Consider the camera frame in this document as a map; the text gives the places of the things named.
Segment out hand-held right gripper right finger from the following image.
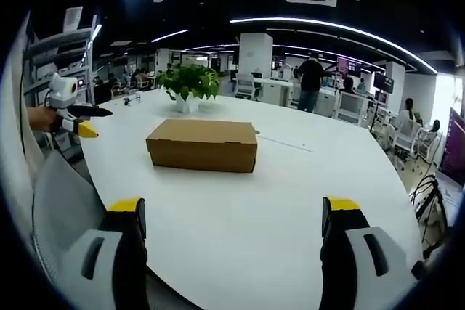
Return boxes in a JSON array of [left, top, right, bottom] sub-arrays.
[[318, 196, 419, 310]]

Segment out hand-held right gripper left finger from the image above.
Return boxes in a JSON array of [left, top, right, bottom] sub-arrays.
[[61, 197, 149, 310]]

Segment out brown cardboard shoe box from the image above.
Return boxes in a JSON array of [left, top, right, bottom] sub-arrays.
[[145, 118, 259, 174]]

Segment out person's left hand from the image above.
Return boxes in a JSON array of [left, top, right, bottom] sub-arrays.
[[27, 105, 59, 133]]

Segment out grey metal shelving rack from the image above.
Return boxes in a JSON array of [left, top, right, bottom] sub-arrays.
[[22, 14, 100, 107]]

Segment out small metal stand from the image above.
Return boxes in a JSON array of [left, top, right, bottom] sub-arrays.
[[122, 93, 143, 107]]

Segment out person's light clothing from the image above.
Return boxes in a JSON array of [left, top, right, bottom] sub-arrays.
[[0, 15, 48, 238]]

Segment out grey mesh office chair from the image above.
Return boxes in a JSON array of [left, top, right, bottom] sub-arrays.
[[31, 149, 110, 310]]

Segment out white plant pot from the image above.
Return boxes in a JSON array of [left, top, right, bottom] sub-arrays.
[[175, 92, 201, 114]]

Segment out green potted plant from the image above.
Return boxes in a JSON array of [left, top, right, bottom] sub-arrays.
[[155, 63, 222, 102]]

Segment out white office chair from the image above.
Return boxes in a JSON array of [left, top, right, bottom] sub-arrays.
[[388, 118, 424, 160], [333, 91, 368, 125], [235, 73, 262, 101]]

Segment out purple screen monitor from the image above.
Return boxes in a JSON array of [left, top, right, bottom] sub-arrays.
[[437, 106, 465, 187]]

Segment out dark computer monitor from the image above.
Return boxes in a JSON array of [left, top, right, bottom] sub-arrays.
[[373, 72, 395, 92]]

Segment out black cables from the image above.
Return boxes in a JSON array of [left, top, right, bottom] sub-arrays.
[[409, 174, 451, 253]]

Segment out wall display screen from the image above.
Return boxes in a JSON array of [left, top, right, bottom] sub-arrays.
[[336, 55, 364, 78]]

